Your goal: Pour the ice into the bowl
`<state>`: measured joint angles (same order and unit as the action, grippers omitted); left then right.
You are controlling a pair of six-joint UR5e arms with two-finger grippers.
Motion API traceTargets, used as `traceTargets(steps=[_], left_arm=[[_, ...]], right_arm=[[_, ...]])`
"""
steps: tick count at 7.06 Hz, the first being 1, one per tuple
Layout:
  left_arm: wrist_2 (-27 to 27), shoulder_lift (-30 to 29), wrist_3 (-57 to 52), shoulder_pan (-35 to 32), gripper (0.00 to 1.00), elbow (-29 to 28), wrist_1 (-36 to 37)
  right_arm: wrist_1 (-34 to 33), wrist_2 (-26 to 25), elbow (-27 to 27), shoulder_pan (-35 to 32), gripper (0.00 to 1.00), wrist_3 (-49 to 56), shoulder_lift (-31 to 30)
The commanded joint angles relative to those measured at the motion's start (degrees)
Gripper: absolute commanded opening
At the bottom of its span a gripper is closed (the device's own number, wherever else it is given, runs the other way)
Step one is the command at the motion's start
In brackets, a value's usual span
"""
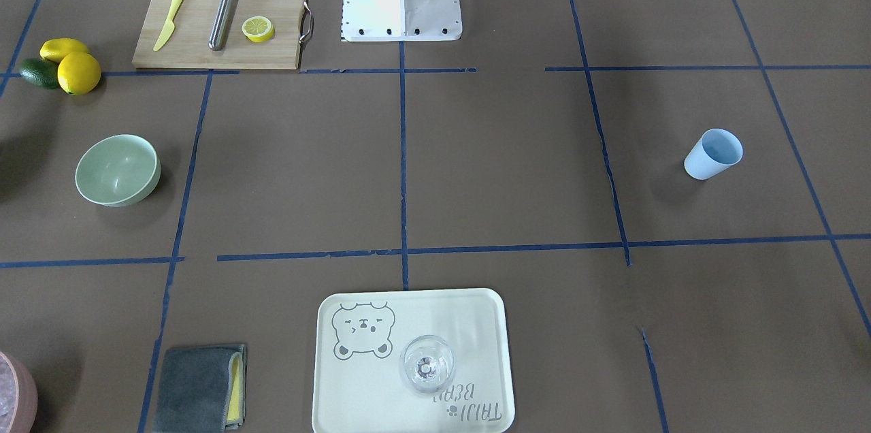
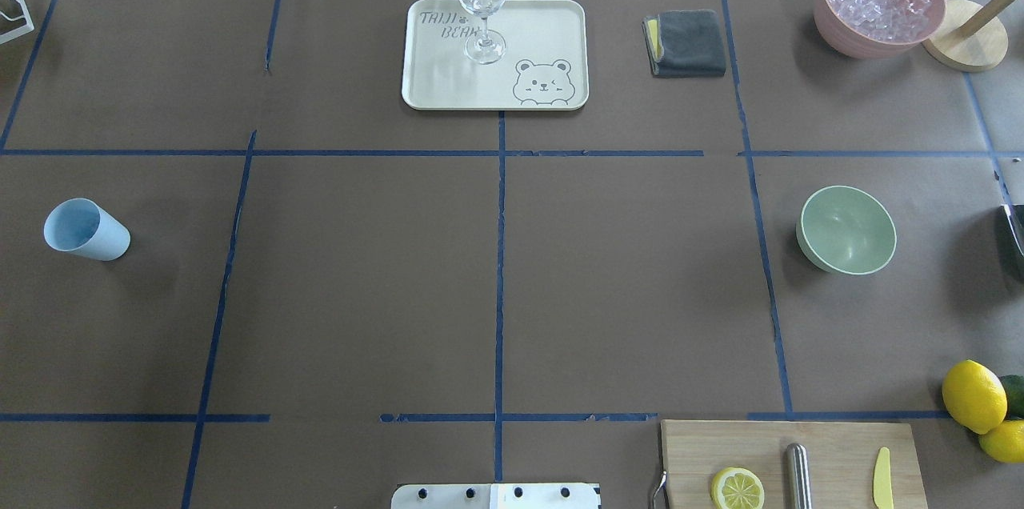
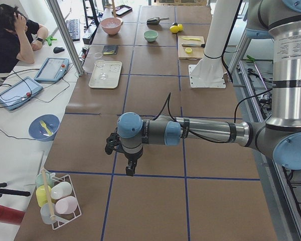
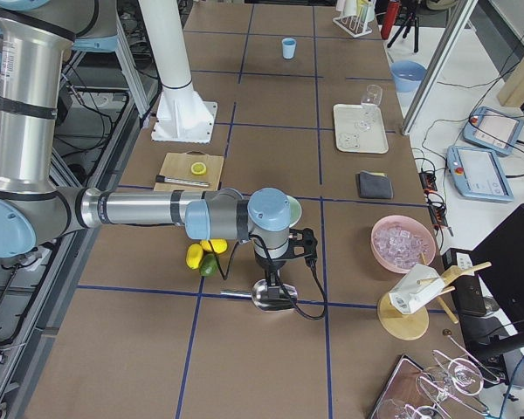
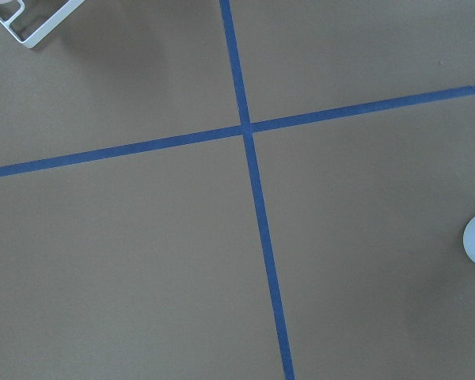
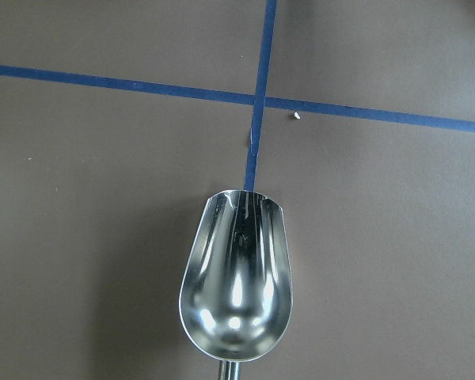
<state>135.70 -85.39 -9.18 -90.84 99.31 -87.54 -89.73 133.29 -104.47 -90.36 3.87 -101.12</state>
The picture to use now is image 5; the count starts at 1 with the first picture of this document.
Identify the white wire cup rack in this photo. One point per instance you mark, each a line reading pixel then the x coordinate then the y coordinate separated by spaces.
pixel 30 21

